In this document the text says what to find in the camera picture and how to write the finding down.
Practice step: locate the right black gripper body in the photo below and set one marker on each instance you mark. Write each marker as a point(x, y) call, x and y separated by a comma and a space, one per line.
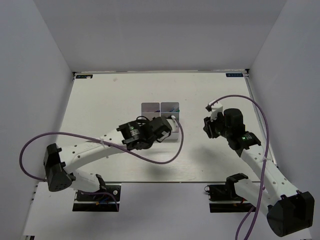
point(217, 127)

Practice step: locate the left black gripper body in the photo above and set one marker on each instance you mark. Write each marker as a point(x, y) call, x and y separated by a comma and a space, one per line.
point(150, 143)

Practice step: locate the black handled scissors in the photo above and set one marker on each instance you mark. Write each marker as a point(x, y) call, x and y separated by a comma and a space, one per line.
point(141, 120)

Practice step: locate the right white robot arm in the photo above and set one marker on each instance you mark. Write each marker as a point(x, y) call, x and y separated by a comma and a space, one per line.
point(287, 209)

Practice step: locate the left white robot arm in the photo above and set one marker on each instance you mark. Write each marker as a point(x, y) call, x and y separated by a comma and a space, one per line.
point(62, 164)

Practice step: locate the left white organizer bin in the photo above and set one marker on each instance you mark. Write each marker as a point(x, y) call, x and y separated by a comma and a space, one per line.
point(145, 106)

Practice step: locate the white organizer bin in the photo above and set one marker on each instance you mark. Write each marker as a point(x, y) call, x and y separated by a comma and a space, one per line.
point(145, 106)
point(168, 109)

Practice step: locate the right white organizer bin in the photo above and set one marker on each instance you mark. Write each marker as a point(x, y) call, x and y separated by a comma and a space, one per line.
point(168, 109)

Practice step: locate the right blue corner label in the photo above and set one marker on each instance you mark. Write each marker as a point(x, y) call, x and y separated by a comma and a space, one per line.
point(234, 75)

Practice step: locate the blue corner label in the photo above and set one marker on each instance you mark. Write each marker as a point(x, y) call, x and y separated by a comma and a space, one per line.
point(234, 75)
point(84, 76)

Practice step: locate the left blue corner label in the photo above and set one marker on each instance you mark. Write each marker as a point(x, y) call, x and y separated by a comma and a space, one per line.
point(84, 76)

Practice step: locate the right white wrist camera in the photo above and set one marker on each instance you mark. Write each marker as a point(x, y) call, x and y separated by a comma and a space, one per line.
point(214, 107)

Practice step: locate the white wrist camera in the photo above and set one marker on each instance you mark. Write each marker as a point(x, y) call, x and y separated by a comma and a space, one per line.
point(214, 107)
point(173, 123)

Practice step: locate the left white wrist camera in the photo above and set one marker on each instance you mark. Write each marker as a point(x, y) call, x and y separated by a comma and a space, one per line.
point(173, 123)

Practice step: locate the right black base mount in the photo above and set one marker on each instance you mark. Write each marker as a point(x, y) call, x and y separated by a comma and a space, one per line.
point(221, 202)

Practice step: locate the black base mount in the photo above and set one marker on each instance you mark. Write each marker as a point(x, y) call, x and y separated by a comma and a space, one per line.
point(221, 202)
point(98, 202)

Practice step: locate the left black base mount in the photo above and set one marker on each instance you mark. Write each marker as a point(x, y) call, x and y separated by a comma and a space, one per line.
point(98, 202)

